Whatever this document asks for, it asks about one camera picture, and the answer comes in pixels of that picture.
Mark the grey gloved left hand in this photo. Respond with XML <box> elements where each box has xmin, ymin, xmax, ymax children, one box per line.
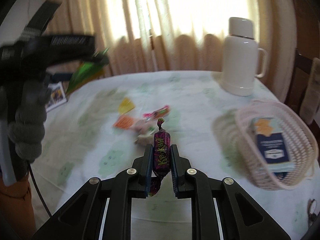
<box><xmin>7</xmin><ymin>82</ymin><xmax>52</xmax><ymax>163</ymax></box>

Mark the red pink candy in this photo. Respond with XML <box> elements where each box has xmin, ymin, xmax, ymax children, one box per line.
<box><xmin>143</xmin><ymin>105</ymin><xmax>170</xmax><ymax>120</ymax></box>

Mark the white thermos jug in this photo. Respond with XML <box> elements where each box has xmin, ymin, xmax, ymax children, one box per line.
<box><xmin>220</xmin><ymin>17</ymin><xmax>268</xmax><ymax>96</ymax></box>

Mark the black wrist strap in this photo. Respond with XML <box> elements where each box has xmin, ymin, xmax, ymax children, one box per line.
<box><xmin>0</xmin><ymin>0</ymin><xmax>62</xmax><ymax>61</ymax></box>

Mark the brown wooden door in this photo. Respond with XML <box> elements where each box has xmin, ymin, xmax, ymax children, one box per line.
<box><xmin>293</xmin><ymin>0</ymin><xmax>319</xmax><ymax>59</ymax></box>

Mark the green snack bag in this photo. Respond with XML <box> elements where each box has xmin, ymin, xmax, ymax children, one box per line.
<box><xmin>66</xmin><ymin>48</ymin><xmax>109</xmax><ymax>95</ymax></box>

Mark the dark wooden chair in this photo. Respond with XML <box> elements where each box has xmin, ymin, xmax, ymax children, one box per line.
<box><xmin>285</xmin><ymin>47</ymin><xmax>320</xmax><ymax>136</ymax></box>

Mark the beige curtain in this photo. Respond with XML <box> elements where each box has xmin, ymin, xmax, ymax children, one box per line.
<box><xmin>48</xmin><ymin>0</ymin><xmax>297</xmax><ymax>101</ymax></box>

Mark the orange snack packet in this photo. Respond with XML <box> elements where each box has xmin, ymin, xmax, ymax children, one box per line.
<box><xmin>113</xmin><ymin>114</ymin><xmax>136</xmax><ymax>129</ymax></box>

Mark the pink plastic basket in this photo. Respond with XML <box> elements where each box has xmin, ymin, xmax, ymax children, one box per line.
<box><xmin>213</xmin><ymin>99</ymin><xmax>319</xmax><ymax>190</ymax></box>

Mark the purple candy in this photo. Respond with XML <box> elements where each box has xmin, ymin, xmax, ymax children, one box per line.
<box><xmin>149</xmin><ymin>118</ymin><xmax>171</xmax><ymax>197</ymax></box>

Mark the blue snack box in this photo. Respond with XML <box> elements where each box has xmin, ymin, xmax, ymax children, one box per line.
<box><xmin>251</xmin><ymin>116</ymin><xmax>295</xmax><ymax>180</ymax></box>

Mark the pink white snack packet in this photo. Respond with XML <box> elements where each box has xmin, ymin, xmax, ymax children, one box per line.
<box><xmin>130</xmin><ymin>119</ymin><xmax>156</xmax><ymax>134</ymax></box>

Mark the yellow candy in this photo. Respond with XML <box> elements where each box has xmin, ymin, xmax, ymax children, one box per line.
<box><xmin>118</xmin><ymin>97</ymin><xmax>136</xmax><ymax>114</ymax></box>

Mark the photo calendar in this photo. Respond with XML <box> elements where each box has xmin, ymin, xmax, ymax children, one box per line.
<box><xmin>46</xmin><ymin>82</ymin><xmax>67</xmax><ymax>112</ymax></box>

